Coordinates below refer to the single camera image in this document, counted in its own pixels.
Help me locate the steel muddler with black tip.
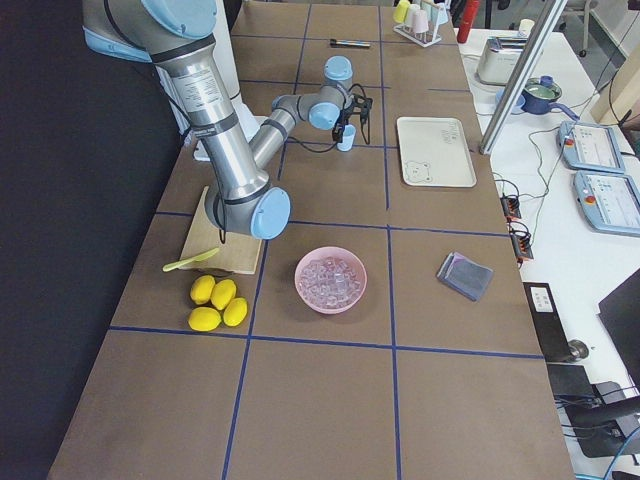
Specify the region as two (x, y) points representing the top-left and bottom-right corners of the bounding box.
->
(329, 38), (371, 49)

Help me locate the aluminium frame post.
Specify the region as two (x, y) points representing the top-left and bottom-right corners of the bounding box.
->
(479, 0), (567, 155)

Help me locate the teach pendant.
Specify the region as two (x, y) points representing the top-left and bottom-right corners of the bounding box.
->
(558, 121), (625, 174)
(573, 170), (639, 237)

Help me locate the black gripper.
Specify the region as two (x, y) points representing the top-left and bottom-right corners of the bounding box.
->
(331, 94), (373, 142)

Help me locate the whole lemon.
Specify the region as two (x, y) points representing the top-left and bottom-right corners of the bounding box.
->
(222, 297), (249, 327)
(190, 275), (216, 305)
(210, 279), (237, 310)
(188, 306), (222, 332)

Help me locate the teach pendant near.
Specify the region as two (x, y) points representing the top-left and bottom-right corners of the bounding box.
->
(573, 170), (639, 237)

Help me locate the pink bowl of ice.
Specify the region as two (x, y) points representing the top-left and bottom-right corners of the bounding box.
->
(294, 246), (368, 315)

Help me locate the cream bear tray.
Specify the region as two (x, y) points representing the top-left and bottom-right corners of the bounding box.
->
(396, 117), (476, 188)

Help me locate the wooden cutting board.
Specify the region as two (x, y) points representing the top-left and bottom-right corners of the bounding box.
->
(180, 187), (262, 275)

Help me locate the red bottle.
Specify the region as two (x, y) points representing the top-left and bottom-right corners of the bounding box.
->
(456, 0), (481, 44)

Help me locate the white wire cup rack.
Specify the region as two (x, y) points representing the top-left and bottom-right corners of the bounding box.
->
(393, 0), (451, 48)

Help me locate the pink plastic cup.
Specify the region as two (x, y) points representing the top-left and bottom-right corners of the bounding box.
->
(406, 9), (429, 35)

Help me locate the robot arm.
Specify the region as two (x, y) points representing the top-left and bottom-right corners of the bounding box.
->
(249, 56), (373, 168)
(82, 1), (296, 240)

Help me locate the blue saucepan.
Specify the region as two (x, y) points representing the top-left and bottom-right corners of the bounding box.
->
(522, 75), (579, 121)

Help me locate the grey folded cloth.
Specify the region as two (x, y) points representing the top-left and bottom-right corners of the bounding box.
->
(436, 252), (494, 301)

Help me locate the yellow plastic cup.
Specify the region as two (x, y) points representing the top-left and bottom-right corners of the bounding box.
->
(393, 0), (411, 24)

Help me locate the light blue cup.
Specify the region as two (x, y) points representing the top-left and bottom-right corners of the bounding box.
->
(337, 124), (357, 152)

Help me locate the blue bowl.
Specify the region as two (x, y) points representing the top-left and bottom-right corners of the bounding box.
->
(494, 88), (526, 117)

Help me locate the yellow-green plastic knife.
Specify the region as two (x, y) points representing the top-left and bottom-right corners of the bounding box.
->
(162, 247), (220, 272)

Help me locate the teach pendant far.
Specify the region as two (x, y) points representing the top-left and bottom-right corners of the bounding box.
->
(558, 121), (625, 174)

